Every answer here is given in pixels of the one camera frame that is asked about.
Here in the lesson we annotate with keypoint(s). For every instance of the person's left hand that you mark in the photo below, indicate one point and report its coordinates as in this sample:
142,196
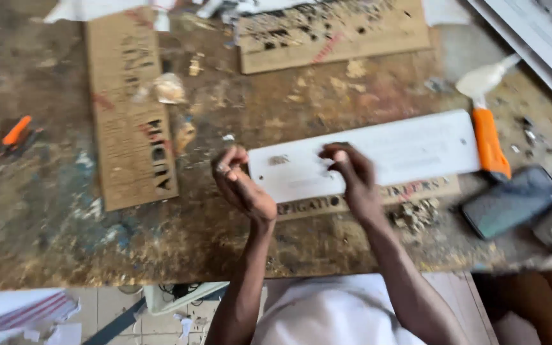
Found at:
245,194

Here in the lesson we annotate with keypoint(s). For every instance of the person's right hand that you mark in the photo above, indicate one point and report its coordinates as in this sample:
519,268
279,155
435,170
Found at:
360,184

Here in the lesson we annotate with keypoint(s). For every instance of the person's left fingers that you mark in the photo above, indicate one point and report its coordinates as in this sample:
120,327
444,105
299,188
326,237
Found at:
230,160

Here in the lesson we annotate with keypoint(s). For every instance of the person's right fingers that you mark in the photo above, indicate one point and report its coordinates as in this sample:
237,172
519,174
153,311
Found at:
337,155

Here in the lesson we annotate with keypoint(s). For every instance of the white rectangular plastic sign plate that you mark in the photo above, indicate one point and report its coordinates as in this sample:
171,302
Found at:
400,148

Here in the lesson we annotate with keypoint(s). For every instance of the narrow cardboard letter stencil strip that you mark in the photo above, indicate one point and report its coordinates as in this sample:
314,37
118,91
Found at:
424,189

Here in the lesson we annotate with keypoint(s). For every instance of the crumpled clear tape piece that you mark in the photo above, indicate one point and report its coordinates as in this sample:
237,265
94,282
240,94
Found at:
168,88

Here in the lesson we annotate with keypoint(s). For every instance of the pile of cardboard scraps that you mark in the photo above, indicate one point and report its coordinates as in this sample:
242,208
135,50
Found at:
415,215

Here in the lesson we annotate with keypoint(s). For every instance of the tall cardboard letter stencil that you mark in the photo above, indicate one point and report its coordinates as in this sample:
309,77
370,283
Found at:
125,129

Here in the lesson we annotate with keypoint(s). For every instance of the wide cardboard stencil black paint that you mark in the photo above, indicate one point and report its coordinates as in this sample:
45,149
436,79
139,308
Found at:
333,38

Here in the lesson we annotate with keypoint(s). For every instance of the white plastic container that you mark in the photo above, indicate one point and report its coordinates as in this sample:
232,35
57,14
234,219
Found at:
180,297

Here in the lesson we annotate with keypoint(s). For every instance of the person's white shirt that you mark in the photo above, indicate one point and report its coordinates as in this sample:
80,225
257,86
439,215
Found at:
333,311

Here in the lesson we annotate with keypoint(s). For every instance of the small white paper sheet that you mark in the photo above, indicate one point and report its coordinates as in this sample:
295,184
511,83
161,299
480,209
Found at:
443,12

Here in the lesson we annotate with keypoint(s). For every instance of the black smartphone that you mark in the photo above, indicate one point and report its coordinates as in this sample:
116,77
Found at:
511,203

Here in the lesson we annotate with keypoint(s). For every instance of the orange utility knife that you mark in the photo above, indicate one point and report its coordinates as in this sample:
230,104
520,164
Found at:
16,132

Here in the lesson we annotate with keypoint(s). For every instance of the white framed panel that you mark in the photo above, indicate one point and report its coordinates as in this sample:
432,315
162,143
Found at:
544,38

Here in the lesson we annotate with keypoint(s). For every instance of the white cloth with red stripes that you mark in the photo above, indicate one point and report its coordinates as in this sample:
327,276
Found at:
15,314

